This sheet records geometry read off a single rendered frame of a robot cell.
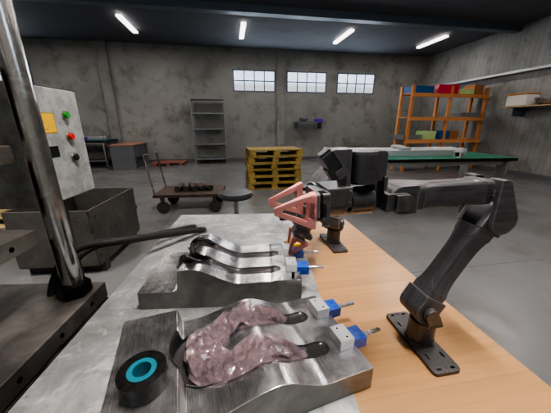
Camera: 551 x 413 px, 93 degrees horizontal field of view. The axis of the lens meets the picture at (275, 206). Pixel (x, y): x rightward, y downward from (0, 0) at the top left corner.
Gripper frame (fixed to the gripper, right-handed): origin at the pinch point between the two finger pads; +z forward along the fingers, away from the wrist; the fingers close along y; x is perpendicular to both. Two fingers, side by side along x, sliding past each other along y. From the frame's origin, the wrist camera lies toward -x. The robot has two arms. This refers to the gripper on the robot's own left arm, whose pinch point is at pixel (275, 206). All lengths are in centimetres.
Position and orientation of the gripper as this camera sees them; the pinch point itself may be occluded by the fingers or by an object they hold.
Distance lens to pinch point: 50.2
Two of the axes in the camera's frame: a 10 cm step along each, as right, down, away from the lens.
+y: 1.8, 3.0, -9.4
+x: 0.3, 9.5, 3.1
